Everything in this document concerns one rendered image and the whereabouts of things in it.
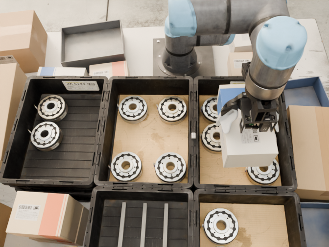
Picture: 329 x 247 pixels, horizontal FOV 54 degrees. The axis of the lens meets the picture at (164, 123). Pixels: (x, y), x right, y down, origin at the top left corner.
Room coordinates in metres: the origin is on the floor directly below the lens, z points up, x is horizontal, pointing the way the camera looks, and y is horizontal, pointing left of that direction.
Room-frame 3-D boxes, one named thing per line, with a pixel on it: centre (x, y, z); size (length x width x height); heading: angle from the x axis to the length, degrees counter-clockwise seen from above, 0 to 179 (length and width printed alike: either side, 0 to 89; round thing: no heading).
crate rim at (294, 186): (0.43, -0.24, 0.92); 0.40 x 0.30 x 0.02; 171
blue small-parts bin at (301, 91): (0.61, -0.54, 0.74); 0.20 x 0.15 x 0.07; 91
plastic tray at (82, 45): (0.99, 0.27, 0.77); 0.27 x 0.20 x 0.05; 92
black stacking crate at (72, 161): (0.52, 0.35, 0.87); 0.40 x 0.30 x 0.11; 171
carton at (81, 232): (0.24, 0.40, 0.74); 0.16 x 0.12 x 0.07; 78
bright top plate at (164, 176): (0.35, 0.00, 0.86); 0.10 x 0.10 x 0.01
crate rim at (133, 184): (0.48, 0.06, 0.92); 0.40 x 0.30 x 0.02; 171
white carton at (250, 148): (0.36, -0.21, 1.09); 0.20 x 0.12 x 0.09; 175
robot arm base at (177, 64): (0.87, -0.10, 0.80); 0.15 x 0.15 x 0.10
